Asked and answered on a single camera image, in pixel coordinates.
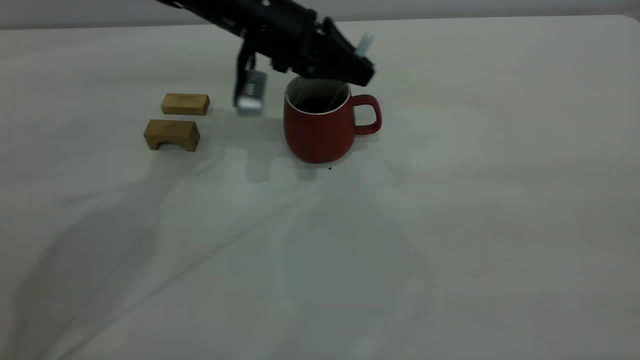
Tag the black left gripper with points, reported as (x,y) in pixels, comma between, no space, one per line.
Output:
(290,35)

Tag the red ceramic mug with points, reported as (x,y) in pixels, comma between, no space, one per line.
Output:
(320,135)

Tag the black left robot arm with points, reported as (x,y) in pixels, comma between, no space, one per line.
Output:
(210,10)

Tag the dark coffee liquid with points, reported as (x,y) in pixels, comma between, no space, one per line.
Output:
(312,105)

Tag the flat rectangular wooden block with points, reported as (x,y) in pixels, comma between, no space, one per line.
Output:
(185,104)

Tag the arched wooden block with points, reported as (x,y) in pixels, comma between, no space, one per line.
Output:
(172,131)

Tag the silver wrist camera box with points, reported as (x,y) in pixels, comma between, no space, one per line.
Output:
(250,92)

